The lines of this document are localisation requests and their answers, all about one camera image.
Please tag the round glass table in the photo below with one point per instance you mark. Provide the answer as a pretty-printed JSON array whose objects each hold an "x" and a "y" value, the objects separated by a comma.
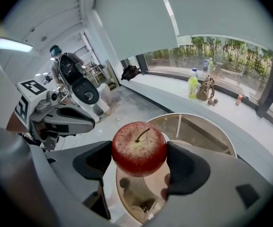
[{"x": 202, "y": 131}]

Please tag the red apple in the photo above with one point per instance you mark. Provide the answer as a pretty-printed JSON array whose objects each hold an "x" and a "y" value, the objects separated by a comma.
[{"x": 138, "y": 150}]

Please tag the dark framed window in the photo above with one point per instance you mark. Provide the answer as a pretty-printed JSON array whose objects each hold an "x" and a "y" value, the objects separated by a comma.
[{"x": 233, "y": 55}]

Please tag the small red can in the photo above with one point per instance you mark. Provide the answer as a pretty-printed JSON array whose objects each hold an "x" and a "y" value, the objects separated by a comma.
[{"x": 239, "y": 100}]

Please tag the brown handbag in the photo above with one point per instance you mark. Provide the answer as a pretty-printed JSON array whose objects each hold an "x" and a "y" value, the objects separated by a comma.
[{"x": 205, "y": 91}]

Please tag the yellow green drink bottle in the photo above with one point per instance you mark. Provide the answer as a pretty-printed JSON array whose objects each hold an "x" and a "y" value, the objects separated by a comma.
[{"x": 193, "y": 86}]

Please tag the grey roller blind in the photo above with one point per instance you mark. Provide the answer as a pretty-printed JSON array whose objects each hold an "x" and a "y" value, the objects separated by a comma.
[
  {"x": 136, "y": 15},
  {"x": 221, "y": 8}
]

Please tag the wooden board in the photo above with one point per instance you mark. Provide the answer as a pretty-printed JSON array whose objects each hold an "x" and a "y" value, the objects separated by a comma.
[{"x": 112, "y": 74}]

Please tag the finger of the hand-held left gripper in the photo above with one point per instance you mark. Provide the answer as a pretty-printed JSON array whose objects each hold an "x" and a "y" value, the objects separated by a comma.
[
  {"x": 79, "y": 159},
  {"x": 197, "y": 169}
]

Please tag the white window ledge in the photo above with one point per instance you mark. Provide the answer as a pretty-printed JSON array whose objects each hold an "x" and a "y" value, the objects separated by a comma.
[{"x": 164, "y": 89}]

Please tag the ceiling light panel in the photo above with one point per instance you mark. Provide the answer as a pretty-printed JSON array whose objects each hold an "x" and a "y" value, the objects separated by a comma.
[{"x": 13, "y": 45}]

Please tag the wooden rack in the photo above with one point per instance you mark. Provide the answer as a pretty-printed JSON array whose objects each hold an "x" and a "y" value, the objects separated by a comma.
[{"x": 97, "y": 74}]

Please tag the black bag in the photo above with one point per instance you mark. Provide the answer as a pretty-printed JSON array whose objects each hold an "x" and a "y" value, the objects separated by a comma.
[{"x": 130, "y": 72}]

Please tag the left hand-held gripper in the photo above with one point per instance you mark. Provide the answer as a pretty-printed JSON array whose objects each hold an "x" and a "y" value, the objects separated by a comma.
[{"x": 32, "y": 96}]

